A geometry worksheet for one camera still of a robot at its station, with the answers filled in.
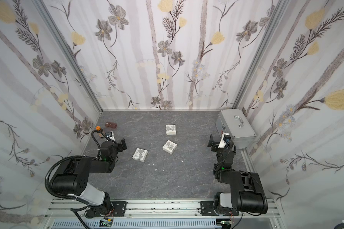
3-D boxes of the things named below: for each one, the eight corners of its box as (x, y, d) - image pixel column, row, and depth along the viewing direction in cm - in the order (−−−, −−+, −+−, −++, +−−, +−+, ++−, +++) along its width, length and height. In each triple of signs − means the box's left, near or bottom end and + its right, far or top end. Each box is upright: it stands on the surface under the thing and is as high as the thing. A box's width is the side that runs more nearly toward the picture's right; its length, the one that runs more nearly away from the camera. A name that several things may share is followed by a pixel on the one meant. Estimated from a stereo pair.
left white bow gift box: (133, 159, 94) (132, 156, 91) (137, 150, 98) (136, 147, 95) (144, 161, 93) (143, 159, 90) (148, 152, 97) (147, 149, 94)
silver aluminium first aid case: (221, 148, 99) (228, 135, 87) (215, 123, 114) (220, 109, 102) (247, 148, 100) (257, 136, 87) (237, 123, 114) (245, 109, 102)
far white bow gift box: (165, 135, 107) (165, 132, 104) (166, 127, 112) (166, 124, 109) (176, 135, 107) (176, 132, 104) (175, 127, 112) (176, 124, 109)
